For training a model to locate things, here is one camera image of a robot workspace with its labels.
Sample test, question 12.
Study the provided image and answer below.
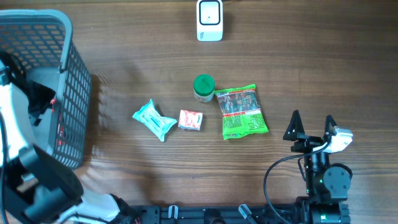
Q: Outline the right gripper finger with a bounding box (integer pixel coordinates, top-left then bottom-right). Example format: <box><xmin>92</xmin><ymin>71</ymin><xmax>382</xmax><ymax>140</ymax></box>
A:
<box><xmin>323</xmin><ymin>114</ymin><xmax>336</xmax><ymax>142</ymax></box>
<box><xmin>283</xmin><ymin>110</ymin><xmax>305</xmax><ymax>140</ymax></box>

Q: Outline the green snack bag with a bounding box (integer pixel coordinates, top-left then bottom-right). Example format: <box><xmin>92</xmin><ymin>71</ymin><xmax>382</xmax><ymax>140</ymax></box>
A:
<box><xmin>215</xmin><ymin>84</ymin><xmax>269</xmax><ymax>140</ymax></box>

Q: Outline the red small box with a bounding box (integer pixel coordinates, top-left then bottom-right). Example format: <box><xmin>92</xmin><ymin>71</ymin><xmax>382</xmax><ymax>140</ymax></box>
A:
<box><xmin>178</xmin><ymin>110</ymin><xmax>203</xmax><ymax>131</ymax></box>

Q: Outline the teal wet wipes pack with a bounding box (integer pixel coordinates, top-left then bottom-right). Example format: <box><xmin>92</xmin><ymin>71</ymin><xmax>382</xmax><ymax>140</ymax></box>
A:
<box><xmin>132</xmin><ymin>99</ymin><xmax>177</xmax><ymax>142</ymax></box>

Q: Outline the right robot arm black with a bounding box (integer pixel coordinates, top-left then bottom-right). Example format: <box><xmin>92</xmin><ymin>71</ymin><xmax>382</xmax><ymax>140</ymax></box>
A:
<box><xmin>282</xmin><ymin>110</ymin><xmax>353</xmax><ymax>223</ymax></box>

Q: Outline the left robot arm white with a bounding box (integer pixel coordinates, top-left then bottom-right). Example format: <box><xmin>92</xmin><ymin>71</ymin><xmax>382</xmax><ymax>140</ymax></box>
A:
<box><xmin>1</xmin><ymin>52</ymin><xmax>139</xmax><ymax>223</ymax></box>

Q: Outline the white barcode scanner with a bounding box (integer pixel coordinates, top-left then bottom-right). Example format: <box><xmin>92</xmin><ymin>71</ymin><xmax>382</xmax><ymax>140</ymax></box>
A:
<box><xmin>196</xmin><ymin>0</ymin><xmax>223</xmax><ymax>42</ymax></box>

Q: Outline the grey plastic basket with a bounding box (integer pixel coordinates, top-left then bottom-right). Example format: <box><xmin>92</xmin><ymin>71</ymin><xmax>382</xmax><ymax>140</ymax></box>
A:
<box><xmin>1</xmin><ymin>9</ymin><xmax>92</xmax><ymax>169</ymax></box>

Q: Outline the green lid jar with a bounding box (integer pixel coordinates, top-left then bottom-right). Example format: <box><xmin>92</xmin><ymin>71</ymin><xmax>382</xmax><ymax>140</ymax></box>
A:
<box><xmin>193</xmin><ymin>74</ymin><xmax>215</xmax><ymax>103</ymax></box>

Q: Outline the black camera cable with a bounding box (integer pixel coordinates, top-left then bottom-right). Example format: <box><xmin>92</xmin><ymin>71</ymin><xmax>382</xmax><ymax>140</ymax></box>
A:
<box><xmin>263</xmin><ymin>141</ymin><xmax>332</xmax><ymax>224</ymax></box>

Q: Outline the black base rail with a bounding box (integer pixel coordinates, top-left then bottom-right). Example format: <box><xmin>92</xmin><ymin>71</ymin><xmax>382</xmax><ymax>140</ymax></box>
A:
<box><xmin>130</xmin><ymin>203</ymin><xmax>351</xmax><ymax>224</ymax></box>

